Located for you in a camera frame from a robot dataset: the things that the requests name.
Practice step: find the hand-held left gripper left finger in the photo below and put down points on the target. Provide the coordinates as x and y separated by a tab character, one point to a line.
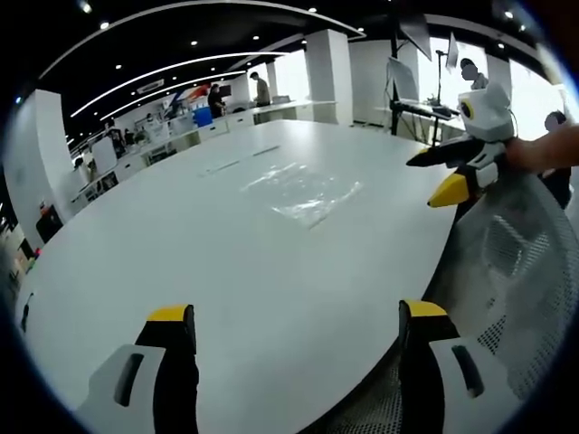
174	389

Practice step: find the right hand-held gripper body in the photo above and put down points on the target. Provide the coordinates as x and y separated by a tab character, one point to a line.
490	119

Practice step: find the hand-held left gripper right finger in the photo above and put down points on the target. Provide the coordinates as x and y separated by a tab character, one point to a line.
420	384

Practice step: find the clear plastic resealable bag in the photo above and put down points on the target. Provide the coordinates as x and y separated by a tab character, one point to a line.
300	192

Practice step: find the person's right hand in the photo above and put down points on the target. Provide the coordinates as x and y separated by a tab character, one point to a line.
527	153

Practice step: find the black stand table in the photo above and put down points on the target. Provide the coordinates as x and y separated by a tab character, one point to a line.
420	110

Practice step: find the white reflector board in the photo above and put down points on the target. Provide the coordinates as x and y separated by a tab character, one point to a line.
402	81

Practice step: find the white mesh office chair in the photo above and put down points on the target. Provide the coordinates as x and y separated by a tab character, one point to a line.
511	271

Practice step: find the black studio light panel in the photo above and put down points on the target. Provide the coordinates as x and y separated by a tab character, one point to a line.
414	34

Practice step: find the white square pillar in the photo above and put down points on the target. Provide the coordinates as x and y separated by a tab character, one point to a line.
328	77
38	167

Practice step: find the small black object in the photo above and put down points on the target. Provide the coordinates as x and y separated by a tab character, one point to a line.
26	312

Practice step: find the black bin with red lid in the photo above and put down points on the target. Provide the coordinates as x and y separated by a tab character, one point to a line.
49	223

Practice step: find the long white counter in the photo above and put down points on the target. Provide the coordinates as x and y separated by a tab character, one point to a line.
235	119

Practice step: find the blue storage box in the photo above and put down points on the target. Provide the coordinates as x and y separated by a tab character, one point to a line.
203	118

